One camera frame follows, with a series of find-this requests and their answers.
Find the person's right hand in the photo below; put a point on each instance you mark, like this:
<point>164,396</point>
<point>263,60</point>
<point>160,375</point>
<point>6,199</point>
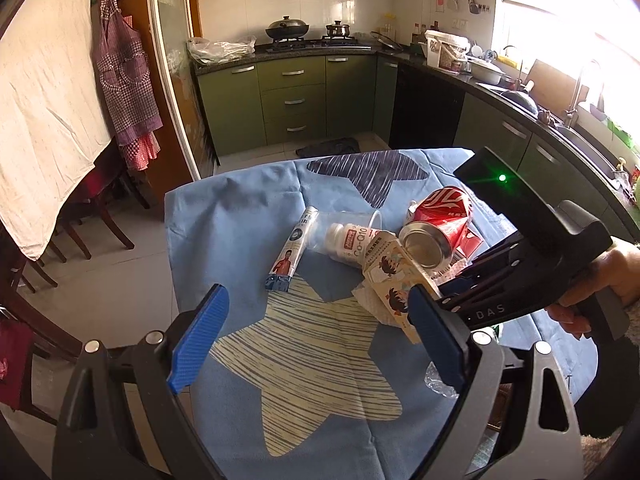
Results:
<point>615,270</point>

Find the white hanging cloth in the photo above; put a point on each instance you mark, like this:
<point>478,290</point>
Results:
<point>45,110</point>

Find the person's right forearm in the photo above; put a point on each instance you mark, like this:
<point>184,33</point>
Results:
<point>631,320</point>

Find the crushed red soda can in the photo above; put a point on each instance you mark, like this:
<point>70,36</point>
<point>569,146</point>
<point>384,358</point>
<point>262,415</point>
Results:
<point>440,210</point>

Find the blue star-print tablecloth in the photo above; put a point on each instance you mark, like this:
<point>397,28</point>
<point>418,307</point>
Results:
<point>240,220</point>

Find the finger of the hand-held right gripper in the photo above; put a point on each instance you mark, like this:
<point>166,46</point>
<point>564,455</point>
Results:
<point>460,287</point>
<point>500,250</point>

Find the dark red cloth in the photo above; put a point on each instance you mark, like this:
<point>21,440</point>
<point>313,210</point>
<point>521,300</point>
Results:
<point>14,365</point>

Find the black wok with lid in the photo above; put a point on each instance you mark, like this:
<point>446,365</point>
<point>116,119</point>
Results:
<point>286,29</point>

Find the white tissue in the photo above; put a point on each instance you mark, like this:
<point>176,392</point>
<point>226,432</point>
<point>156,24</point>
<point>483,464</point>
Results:
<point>367,302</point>

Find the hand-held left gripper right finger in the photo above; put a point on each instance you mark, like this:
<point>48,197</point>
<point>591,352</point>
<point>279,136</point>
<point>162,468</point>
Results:
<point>435,340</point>

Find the dark pan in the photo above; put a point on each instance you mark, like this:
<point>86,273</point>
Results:
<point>520,101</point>

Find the white bucket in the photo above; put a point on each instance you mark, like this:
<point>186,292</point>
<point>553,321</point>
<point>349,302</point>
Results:
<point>445,50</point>

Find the gas stove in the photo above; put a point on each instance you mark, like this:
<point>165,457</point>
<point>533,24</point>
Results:
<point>320,43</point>

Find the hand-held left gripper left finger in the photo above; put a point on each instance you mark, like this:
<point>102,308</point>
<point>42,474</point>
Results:
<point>200,335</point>

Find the sliding door frame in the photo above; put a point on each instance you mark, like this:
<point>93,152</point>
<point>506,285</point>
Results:
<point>172,75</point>

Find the crumpled clear plastic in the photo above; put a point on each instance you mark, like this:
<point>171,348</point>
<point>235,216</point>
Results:
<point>436,384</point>

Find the dark wooden chair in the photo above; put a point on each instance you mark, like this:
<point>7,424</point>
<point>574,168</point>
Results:
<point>100,200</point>

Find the checked apron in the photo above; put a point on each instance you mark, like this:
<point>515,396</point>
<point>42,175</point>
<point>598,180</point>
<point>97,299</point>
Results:
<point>122,75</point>

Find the white pill bottle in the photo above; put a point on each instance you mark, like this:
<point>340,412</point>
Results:
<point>345,246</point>

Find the white enamel basin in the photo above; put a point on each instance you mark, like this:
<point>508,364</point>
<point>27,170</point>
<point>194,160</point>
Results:
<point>487,71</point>

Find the plastic bags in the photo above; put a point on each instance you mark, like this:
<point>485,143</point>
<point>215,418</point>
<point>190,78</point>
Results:
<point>220,49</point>

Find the glass pot lid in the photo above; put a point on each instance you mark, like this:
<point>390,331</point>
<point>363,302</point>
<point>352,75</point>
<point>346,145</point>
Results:
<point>386,41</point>

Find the small cooking pot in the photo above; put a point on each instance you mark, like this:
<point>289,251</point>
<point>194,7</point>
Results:
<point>337,29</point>

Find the printed paper carton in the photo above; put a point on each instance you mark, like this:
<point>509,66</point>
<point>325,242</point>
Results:
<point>390,275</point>

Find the green kitchen cabinets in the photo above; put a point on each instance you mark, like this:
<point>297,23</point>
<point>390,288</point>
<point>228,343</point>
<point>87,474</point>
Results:
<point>235,105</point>

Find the red wrapper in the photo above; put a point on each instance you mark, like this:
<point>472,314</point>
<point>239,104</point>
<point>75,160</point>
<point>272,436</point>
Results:
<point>470,247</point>

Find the black built-in appliance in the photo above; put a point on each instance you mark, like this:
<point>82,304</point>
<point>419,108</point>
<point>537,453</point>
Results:
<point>425,110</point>

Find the wooden cutting board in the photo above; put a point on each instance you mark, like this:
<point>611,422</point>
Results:
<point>547,82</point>

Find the person's knit sweater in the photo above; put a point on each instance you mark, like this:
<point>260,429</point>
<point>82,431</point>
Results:
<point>602,460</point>

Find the dark floor mat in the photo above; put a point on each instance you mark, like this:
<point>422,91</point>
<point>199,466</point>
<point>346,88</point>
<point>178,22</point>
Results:
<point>327,147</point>

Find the clear plastic cup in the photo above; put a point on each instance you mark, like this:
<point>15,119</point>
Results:
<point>322,230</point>

